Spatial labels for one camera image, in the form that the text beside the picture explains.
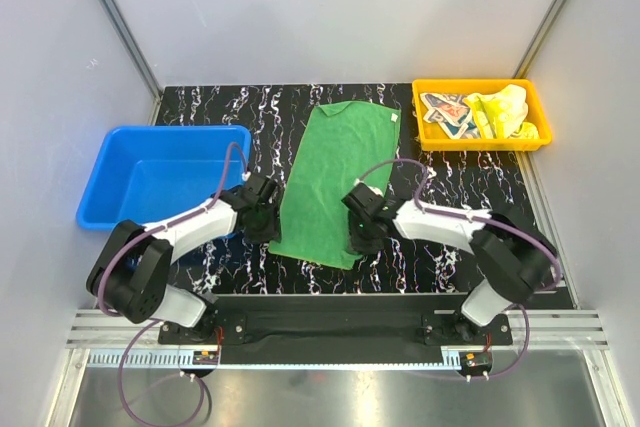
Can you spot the green microfiber towel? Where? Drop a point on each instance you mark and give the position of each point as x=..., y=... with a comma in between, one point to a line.
x=340, y=143

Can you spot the lime green patterned towel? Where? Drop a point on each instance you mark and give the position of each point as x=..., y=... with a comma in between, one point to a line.
x=502, y=115

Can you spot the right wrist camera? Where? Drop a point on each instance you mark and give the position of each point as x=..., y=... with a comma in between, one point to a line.
x=368, y=203

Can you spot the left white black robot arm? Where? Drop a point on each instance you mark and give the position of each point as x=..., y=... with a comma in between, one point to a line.
x=131, y=275

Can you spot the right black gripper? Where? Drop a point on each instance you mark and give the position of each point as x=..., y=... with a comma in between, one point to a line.
x=358, y=244

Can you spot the blue red patterned towel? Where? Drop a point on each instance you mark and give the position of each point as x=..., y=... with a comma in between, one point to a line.
x=451, y=113

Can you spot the slotted cable duct rail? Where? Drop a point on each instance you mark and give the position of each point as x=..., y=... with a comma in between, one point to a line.
x=232, y=358

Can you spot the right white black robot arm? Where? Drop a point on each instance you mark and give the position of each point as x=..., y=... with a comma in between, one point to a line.
x=514, y=257

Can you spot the right aluminium frame post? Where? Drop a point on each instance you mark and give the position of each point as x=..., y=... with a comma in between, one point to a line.
x=542, y=32

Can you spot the blue plastic bin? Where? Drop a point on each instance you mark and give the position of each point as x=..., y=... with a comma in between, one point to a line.
x=149, y=173

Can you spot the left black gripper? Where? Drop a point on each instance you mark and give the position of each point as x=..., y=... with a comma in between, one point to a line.
x=271, y=232

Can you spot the yellow plastic tray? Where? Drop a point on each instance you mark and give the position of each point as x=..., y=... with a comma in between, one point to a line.
x=433, y=138

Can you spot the aluminium frame post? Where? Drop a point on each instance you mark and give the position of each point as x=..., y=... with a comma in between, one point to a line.
x=132, y=48
x=542, y=32

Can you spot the left aluminium frame post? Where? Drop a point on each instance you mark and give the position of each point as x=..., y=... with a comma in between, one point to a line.
x=132, y=48

